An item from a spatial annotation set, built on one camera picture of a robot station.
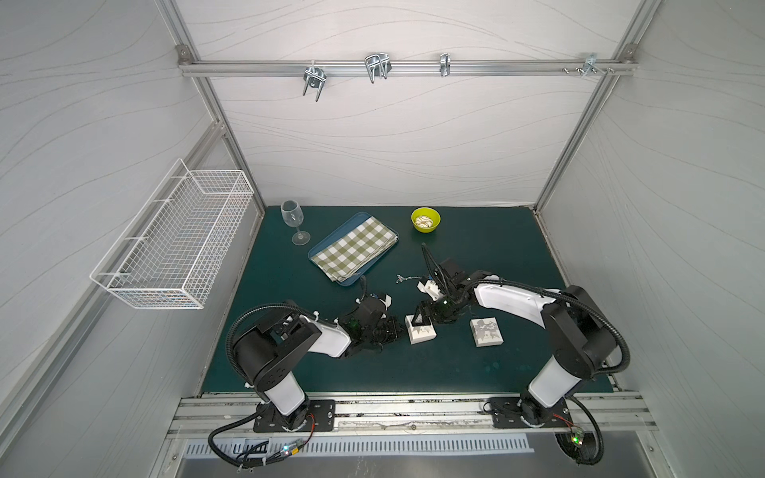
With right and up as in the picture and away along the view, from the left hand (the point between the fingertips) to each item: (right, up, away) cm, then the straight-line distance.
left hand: (411, 333), depth 86 cm
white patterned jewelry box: (+22, +1, -1) cm, 22 cm away
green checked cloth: (-22, +22, +19) cm, 36 cm away
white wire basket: (-58, +24, -19) cm, 66 cm away
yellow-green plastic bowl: (+11, +37, +28) cm, 48 cm away
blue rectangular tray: (-24, +31, +25) cm, 47 cm away
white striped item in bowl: (+7, +34, +26) cm, 43 cm away
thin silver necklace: (-3, +14, +14) cm, 20 cm away
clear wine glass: (-40, +35, +18) cm, 56 cm away
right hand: (+3, +3, +1) cm, 4 cm away
